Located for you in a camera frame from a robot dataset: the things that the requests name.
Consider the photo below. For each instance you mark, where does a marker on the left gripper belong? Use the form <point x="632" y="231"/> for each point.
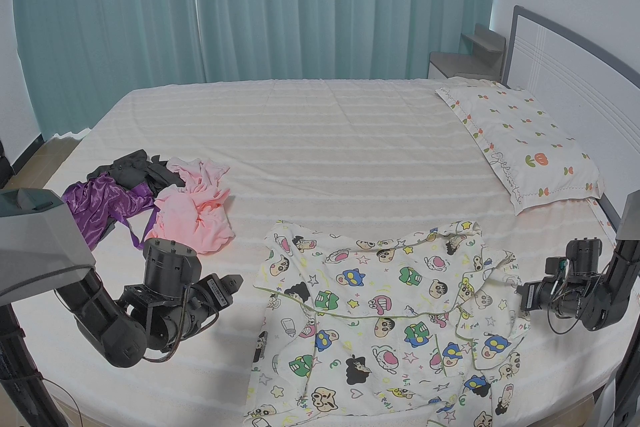
<point x="212" y="300"/>

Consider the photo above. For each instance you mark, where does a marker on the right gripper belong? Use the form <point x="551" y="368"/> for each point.
<point x="535" y="296"/>

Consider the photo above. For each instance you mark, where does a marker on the white printed pyjama top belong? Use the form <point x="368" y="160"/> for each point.
<point x="380" y="315"/>

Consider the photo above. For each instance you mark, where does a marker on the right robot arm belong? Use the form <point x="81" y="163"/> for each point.
<point x="615" y="295"/>

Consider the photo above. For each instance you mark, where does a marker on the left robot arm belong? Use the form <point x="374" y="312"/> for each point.
<point x="100" y="315"/>

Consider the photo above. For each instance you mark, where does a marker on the pink garment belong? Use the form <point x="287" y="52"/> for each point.
<point x="180" y="220"/>

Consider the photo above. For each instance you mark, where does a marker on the dark grey garment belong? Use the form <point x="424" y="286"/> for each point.
<point x="130" y="170"/>

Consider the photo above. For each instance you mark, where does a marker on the purple satin garment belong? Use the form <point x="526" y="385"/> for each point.
<point x="95" y="200"/>

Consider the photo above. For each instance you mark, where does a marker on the white printed pillow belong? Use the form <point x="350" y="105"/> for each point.
<point x="530" y="140"/>

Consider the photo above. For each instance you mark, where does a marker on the bed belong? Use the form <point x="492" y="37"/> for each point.
<point x="350" y="150"/>

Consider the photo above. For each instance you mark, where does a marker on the grey white bedside table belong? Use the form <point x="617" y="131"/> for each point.
<point x="465" y="59"/>

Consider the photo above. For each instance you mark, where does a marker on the black chest of drawers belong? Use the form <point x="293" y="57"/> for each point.
<point x="3" y="165"/>

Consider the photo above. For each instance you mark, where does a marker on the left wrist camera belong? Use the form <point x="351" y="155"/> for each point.
<point x="170" y="265"/>

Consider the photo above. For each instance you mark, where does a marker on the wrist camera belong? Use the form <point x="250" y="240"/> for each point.
<point x="585" y="257"/>
<point x="170" y="265"/>

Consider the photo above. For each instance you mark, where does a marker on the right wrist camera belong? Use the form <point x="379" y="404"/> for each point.
<point x="585" y="257"/>

